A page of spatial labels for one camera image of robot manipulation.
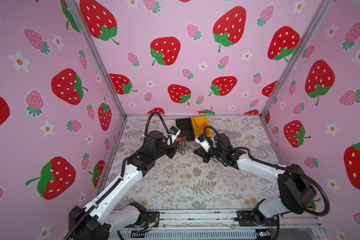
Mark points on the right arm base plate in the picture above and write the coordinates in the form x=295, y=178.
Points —
x=250, y=219

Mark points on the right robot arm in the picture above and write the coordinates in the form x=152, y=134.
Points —
x=298, y=193

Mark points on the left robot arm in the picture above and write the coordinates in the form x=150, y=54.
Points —
x=96, y=221

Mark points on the aluminium frame rail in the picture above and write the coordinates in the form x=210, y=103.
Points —
x=221, y=225

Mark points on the yellow plastic bin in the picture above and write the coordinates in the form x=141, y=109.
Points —
x=199, y=123

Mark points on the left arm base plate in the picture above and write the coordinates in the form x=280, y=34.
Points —
x=148, y=218

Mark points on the black plastic bin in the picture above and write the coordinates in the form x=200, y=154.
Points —
x=185, y=125

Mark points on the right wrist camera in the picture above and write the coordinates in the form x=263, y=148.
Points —
x=204, y=141

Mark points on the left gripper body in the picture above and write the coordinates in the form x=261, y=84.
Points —
x=164, y=150

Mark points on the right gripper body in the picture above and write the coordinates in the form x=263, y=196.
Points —
x=213, y=153

